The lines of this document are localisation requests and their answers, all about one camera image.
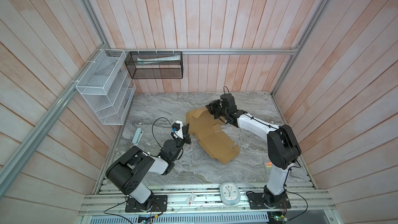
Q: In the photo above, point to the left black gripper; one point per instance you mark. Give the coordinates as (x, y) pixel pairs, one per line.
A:
(186, 134)

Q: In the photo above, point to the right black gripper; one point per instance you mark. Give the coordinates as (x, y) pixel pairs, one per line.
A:
(211, 108)

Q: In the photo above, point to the brown cardboard box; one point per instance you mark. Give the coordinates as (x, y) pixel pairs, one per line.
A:
(212, 139)

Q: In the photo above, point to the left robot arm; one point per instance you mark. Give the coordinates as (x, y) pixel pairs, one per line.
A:
(127, 172)

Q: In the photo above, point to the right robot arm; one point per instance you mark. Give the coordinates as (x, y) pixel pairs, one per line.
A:
(282, 145)

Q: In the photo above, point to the light blue small device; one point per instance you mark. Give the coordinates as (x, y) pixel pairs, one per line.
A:
(137, 137)

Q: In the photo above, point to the white paper tag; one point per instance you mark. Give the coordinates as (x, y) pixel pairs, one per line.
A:
(191, 198)

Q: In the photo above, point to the white round clock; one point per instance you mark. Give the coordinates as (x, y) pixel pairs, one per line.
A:
(229, 193)

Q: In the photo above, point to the colourful marker pack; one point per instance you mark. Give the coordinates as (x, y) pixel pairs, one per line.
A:
(268, 166)

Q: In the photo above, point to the paper in black basket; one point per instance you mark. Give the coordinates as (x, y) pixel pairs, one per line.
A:
(173, 60)

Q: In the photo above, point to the aluminium rail front frame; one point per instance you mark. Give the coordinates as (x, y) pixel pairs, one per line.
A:
(302, 195)

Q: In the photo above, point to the black wire mesh basket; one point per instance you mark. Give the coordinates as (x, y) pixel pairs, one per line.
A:
(153, 71)

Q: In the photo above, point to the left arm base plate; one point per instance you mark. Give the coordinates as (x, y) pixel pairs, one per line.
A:
(155, 203)

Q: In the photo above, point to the white wire mesh shelf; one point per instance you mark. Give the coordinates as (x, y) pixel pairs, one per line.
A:
(107, 87)

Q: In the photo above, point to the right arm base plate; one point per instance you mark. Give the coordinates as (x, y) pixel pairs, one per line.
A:
(268, 200)

